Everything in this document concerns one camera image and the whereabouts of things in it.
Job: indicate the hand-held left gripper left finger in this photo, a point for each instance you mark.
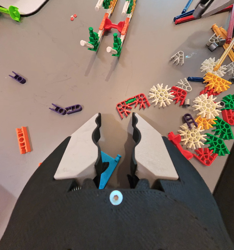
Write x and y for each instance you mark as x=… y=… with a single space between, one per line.
x=76 y=156

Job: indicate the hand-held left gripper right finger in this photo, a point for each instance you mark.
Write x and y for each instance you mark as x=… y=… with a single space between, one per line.
x=154 y=156

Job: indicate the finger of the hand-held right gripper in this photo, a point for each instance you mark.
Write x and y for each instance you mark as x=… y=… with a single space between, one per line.
x=218 y=7
x=200 y=8

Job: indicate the short green toy rod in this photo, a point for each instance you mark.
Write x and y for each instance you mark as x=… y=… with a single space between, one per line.
x=131 y=101

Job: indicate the toy rail assembly with spool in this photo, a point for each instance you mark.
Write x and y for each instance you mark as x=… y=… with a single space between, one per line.
x=93 y=41

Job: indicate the red toy rod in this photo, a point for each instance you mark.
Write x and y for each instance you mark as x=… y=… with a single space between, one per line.
x=185 y=20
x=232 y=21

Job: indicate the yellow toy rod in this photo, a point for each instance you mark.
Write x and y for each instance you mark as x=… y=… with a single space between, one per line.
x=216 y=28
x=226 y=51
x=223 y=32

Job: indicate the red toy spool piece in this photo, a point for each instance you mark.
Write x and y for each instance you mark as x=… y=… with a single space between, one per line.
x=175 y=139

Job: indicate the grey toy connector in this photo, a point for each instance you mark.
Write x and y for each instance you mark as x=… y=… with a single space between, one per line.
x=212 y=39
x=185 y=85
x=178 y=57
x=232 y=68

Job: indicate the cyan toy panel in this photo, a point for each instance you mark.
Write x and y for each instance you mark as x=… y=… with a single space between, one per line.
x=107 y=170

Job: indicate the white snowflake toy connector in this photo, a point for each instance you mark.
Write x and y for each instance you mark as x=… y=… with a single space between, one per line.
x=192 y=135
x=209 y=65
x=207 y=106
x=161 y=95

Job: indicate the small clear plastic scrap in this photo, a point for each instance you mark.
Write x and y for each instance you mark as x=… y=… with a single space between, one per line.
x=191 y=55

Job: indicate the joined purple toy connectors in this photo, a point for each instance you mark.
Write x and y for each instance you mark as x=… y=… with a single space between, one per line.
x=74 y=108

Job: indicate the purple toy connector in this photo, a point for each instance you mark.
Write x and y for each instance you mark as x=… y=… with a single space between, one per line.
x=189 y=120
x=19 y=79

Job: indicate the yellow toy connector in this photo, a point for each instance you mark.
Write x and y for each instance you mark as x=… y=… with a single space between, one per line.
x=216 y=82
x=205 y=122

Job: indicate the green toy connector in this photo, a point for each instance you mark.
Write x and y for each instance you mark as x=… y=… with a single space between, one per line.
x=224 y=128
x=231 y=101
x=218 y=144

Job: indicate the small red white scrap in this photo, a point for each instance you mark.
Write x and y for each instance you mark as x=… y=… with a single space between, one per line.
x=74 y=17

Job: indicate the lime green toy spool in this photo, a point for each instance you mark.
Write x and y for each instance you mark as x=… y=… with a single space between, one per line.
x=13 y=12

